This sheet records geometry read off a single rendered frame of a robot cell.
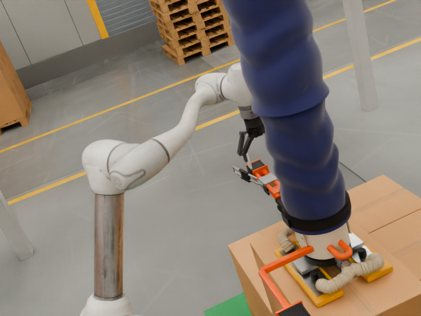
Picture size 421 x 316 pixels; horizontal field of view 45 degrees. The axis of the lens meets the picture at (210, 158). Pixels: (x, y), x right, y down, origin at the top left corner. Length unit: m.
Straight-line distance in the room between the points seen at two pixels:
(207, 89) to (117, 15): 8.81
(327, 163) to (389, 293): 0.47
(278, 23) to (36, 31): 9.62
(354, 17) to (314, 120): 3.37
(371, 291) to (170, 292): 2.00
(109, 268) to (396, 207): 1.59
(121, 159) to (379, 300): 0.93
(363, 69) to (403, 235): 2.62
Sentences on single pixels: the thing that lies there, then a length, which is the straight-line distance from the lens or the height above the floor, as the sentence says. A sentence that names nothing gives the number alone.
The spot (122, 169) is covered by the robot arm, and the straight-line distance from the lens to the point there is 1.57.
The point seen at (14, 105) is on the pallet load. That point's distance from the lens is 8.37.
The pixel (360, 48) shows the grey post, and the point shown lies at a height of 0.63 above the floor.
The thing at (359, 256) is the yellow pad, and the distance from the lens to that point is 1.86.
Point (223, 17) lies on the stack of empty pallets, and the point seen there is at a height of 0.48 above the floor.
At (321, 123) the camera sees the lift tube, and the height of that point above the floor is 1.52.
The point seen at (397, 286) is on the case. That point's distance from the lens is 1.79.
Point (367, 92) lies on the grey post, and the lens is 5.07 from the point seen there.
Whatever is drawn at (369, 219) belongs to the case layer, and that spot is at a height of 0.54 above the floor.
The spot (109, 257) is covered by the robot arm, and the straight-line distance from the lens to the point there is 1.79.
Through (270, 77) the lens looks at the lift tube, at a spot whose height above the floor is 1.72.
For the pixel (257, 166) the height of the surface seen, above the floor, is 1.11.
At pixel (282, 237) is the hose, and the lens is 1.94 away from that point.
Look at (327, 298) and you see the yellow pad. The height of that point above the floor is 0.97.
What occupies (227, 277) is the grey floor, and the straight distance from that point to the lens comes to 3.47.
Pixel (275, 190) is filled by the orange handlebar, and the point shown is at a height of 1.10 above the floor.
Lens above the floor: 2.18
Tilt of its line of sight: 26 degrees down
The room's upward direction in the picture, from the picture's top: 19 degrees counter-clockwise
